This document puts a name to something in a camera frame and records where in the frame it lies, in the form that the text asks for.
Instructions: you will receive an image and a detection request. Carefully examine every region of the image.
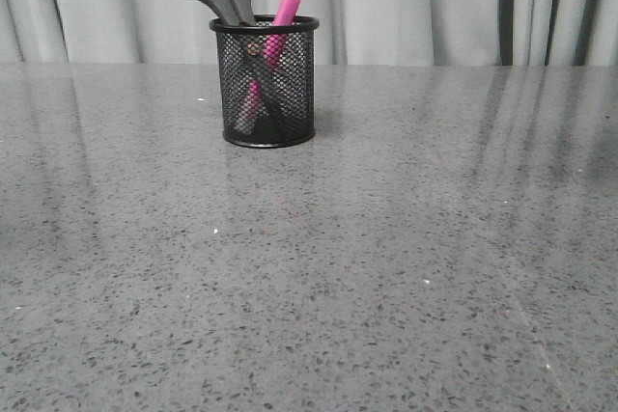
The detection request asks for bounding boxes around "pink highlighter pen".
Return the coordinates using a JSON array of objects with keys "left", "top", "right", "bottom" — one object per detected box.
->
[{"left": 235, "top": 0, "right": 300, "bottom": 135}]

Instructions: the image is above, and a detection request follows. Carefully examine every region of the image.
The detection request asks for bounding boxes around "black mesh pen holder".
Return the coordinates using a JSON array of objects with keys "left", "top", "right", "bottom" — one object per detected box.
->
[{"left": 210, "top": 15, "right": 320, "bottom": 149}]

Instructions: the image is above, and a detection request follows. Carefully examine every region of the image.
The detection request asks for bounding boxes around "grey curtain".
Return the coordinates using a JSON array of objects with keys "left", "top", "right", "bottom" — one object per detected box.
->
[{"left": 1, "top": 0, "right": 617, "bottom": 66}]

